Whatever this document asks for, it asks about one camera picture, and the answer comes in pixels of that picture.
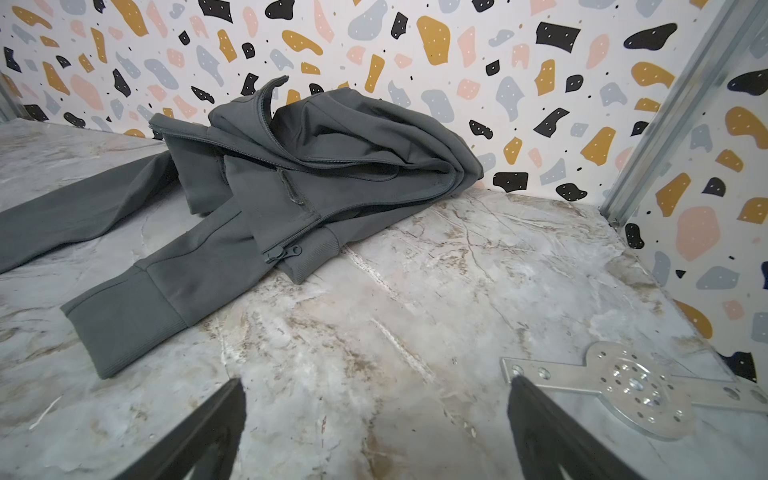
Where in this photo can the aluminium corner frame post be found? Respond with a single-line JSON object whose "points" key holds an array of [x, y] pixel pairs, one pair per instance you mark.
{"points": [[10, 109], [732, 30]]}

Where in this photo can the grey zip-up jacket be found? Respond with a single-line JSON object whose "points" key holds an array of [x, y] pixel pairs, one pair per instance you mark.
{"points": [[282, 189]]}

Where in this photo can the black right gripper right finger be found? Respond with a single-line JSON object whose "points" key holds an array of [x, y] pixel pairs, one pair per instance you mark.
{"points": [[550, 444]]}

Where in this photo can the clear acrylic perforated plate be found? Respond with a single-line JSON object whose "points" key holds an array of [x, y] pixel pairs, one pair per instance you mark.
{"points": [[637, 390]]}

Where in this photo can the aluminium corner frame post left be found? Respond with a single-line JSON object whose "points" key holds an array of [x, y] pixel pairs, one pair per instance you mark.
{"points": [[10, 109]]}

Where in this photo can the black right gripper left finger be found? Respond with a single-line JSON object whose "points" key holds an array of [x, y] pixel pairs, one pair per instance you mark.
{"points": [[203, 446]]}

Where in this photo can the aluminium corner frame post right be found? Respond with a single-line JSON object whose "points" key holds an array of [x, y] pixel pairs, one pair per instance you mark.
{"points": [[732, 30]]}

